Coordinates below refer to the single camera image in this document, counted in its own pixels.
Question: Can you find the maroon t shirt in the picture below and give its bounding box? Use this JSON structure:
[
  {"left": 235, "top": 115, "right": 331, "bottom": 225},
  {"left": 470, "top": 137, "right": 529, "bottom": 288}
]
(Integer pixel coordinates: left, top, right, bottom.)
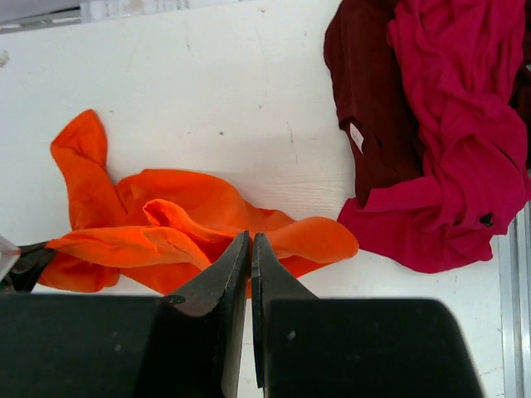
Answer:
[{"left": 324, "top": 1, "right": 425, "bottom": 206}]

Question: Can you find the printed paper sheet at wall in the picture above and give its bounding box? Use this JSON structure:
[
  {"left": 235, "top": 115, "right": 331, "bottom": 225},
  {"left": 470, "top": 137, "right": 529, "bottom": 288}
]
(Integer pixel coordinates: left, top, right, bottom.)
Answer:
[{"left": 80, "top": 0, "right": 197, "bottom": 22}]

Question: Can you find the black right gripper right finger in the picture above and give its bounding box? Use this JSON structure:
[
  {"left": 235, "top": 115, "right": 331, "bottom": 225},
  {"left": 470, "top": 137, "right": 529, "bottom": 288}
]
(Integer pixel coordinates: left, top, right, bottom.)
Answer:
[{"left": 251, "top": 233, "right": 317, "bottom": 390}]

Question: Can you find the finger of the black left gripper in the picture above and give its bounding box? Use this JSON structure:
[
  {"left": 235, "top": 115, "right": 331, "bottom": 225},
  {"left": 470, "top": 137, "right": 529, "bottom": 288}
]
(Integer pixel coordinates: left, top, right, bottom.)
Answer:
[{"left": 7, "top": 241, "right": 57, "bottom": 293}]

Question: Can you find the orange t shirt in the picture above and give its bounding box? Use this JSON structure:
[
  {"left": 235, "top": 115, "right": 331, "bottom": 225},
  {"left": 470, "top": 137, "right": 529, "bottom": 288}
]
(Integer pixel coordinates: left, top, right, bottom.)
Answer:
[{"left": 39, "top": 110, "right": 358, "bottom": 294}]

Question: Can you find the pink magenta t shirt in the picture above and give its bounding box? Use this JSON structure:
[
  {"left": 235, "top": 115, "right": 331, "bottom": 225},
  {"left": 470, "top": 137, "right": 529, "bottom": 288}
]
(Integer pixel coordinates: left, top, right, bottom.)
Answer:
[{"left": 339, "top": 1, "right": 530, "bottom": 274}]

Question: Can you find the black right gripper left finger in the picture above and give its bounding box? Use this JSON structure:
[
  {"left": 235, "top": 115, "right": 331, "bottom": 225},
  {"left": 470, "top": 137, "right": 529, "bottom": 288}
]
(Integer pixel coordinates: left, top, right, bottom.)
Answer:
[{"left": 163, "top": 231, "right": 251, "bottom": 397}]

